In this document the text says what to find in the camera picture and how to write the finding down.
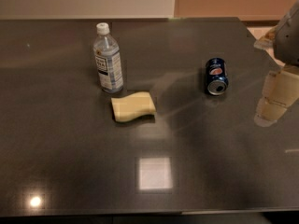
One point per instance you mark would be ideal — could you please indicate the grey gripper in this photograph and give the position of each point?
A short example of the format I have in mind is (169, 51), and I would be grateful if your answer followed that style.
(288, 44)

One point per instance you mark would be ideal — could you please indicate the clear blue-label plastic bottle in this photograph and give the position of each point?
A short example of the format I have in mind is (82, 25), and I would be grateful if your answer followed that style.
(108, 59)

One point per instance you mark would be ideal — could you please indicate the blue Pepsi can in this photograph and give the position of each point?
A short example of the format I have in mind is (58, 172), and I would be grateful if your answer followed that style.
(216, 76)

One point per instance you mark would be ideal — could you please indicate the yellow sponge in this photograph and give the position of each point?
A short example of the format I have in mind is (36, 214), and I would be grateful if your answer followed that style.
(133, 106)

